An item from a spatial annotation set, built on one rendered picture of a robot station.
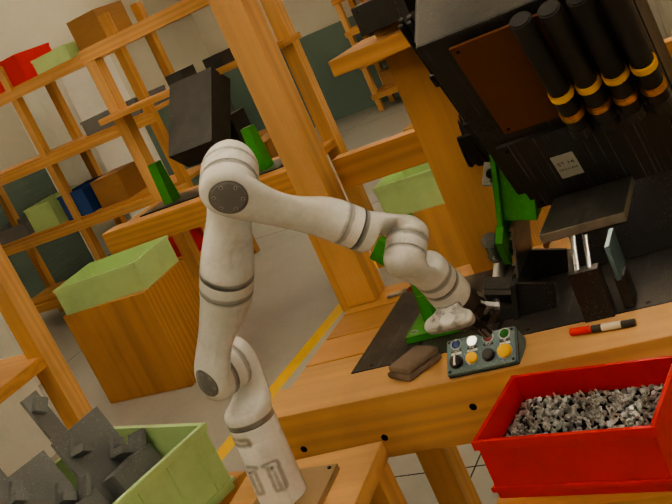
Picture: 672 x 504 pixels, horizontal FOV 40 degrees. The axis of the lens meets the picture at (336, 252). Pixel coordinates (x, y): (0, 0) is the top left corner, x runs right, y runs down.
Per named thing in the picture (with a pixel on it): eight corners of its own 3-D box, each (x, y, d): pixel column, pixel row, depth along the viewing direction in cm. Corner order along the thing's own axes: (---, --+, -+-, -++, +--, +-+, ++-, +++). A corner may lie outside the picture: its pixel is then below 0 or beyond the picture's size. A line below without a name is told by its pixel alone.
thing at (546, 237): (629, 226, 166) (623, 211, 165) (543, 249, 174) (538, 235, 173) (642, 158, 199) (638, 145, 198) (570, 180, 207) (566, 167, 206)
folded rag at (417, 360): (410, 383, 193) (405, 371, 192) (388, 379, 200) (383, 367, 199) (443, 357, 198) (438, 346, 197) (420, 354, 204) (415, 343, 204)
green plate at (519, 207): (537, 244, 193) (529, 148, 185) (498, 245, 196) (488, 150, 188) (546, 224, 202) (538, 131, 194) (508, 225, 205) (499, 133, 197)
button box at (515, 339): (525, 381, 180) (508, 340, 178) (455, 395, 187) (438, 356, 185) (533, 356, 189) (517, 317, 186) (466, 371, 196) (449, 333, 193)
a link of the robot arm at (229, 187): (371, 225, 144) (367, 194, 150) (211, 164, 135) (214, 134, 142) (345, 267, 149) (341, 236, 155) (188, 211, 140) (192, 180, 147)
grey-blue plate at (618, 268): (634, 308, 181) (611, 245, 178) (624, 310, 182) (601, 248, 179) (638, 287, 189) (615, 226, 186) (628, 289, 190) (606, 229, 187)
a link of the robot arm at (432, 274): (454, 305, 157) (457, 260, 161) (411, 261, 146) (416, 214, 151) (417, 310, 160) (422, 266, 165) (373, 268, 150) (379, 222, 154)
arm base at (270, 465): (300, 504, 173) (266, 427, 168) (255, 513, 175) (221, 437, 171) (310, 476, 181) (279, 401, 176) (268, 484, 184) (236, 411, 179)
